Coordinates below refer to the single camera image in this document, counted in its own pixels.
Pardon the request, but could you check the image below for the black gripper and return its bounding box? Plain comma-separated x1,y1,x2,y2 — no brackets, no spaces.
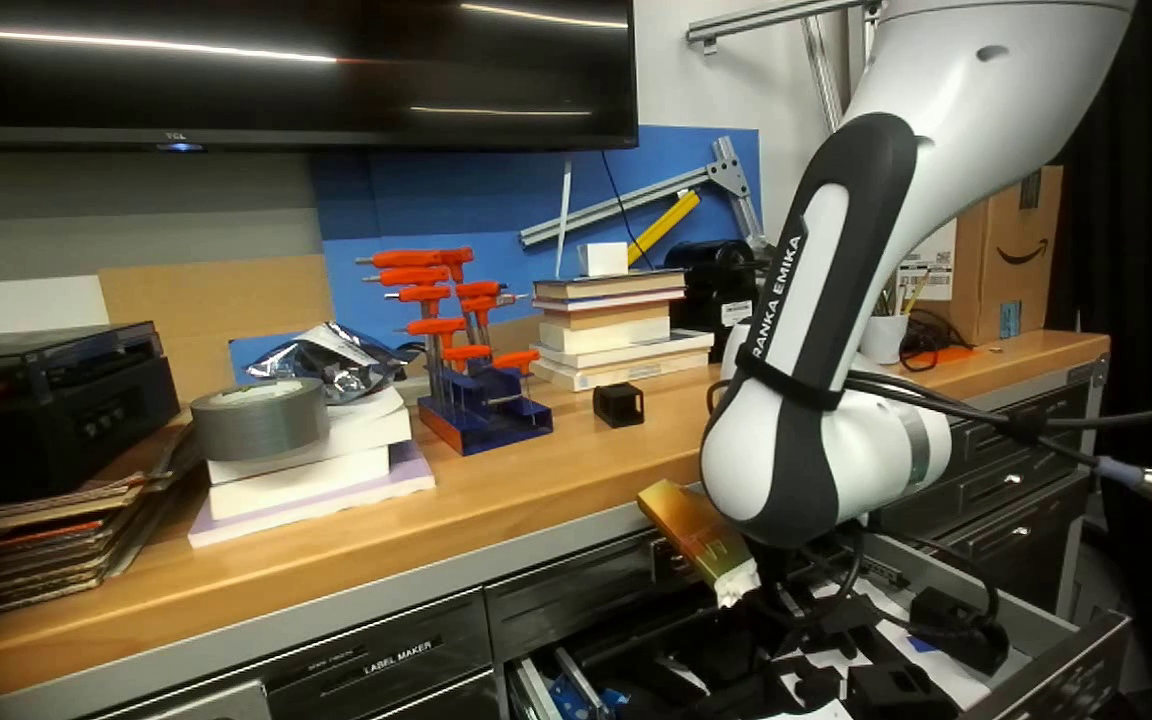
748,532,881,622

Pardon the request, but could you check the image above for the metal drawer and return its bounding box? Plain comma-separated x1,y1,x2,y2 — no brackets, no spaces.
508,532,1131,720

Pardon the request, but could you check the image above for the black cube block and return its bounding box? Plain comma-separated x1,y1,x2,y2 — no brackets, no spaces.
591,379,646,433

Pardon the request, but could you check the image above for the white pen cup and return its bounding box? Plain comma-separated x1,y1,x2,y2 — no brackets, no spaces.
864,314,907,369

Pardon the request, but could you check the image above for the black device with white label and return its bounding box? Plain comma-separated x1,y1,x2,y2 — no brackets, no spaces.
662,236,758,362

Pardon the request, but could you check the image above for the stack of books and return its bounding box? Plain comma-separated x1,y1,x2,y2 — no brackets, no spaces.
526,269,715,401

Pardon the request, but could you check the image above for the orange hex keys blue stand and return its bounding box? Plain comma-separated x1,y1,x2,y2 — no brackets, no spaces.
364,244,554,460

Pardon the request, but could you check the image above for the brown cardboard shipping box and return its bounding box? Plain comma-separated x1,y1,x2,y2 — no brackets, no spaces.
890,162,1066,349

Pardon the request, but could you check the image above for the small white box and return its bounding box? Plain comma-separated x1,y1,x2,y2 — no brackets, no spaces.
584,239,634,281

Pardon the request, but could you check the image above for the thin silver rod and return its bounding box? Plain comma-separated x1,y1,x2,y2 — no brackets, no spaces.
548,160,577,283

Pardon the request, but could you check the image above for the lilac flat book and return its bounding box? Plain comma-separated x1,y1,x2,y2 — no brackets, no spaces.
182,454,439,553

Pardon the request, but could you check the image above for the crumpled silver foil bag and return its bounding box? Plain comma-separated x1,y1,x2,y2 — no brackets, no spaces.
248,314,406,402

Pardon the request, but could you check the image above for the brown cardboard sheet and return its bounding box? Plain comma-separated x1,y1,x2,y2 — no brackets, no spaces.
95,251,333,402

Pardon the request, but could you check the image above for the black flat screen monitor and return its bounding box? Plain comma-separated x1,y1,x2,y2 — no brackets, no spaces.
0,0,645,153

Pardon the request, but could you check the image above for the stack of dark folders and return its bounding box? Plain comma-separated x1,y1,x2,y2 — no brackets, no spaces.
0,418,204,622

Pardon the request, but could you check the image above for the black printer device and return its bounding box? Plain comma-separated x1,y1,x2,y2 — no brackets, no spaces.
0,314,188,511

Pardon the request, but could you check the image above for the gold brown wrist camera box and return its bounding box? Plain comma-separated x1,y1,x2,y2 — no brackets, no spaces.
634,476,765,610

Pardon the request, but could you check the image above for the black coiled cable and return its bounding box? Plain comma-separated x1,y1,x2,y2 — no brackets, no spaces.
896,307,978,374

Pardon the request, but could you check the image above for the yellow handled tool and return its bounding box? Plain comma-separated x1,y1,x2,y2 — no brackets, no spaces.
622,186,703,269

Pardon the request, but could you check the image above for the blue wall board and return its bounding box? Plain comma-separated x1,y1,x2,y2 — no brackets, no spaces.
308,124,767,352

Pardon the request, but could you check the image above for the metal stand frame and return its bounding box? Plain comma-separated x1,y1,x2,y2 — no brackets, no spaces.
680,0,881,137

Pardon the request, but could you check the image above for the grey duct tape roll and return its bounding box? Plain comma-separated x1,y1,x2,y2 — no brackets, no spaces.
188,374,333,463

